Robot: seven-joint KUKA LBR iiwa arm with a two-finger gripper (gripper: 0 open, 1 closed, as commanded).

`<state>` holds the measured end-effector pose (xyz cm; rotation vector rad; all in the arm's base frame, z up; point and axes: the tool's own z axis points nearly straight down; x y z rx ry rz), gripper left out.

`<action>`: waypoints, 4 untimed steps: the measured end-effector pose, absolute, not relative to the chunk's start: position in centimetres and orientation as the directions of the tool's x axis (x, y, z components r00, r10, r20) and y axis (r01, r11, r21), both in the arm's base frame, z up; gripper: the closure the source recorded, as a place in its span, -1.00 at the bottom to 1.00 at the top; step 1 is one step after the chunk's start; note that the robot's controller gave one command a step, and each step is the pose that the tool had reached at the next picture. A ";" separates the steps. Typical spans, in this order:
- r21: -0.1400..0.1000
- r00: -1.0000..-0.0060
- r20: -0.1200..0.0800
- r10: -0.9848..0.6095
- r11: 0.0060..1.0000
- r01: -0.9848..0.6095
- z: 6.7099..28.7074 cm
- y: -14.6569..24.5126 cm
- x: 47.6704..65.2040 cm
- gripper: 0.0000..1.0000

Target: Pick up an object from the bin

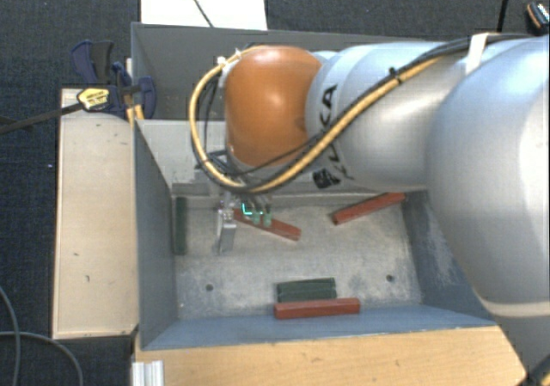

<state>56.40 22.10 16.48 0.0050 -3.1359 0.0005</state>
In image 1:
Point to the pale wood flat board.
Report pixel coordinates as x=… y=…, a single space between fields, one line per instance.
x=96 y=225

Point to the red-brown flat block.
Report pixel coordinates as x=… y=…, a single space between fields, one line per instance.
x=367 y=208
x=283 y=228
x=317 y=308

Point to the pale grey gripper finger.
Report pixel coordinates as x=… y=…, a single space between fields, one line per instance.
x=230 y=238
x=221 y=229

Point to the grey metal bin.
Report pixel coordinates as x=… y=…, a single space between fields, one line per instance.
x=301 y=255

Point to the dark green flat block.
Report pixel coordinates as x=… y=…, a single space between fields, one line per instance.
x=181 y=225
x=306 y=289

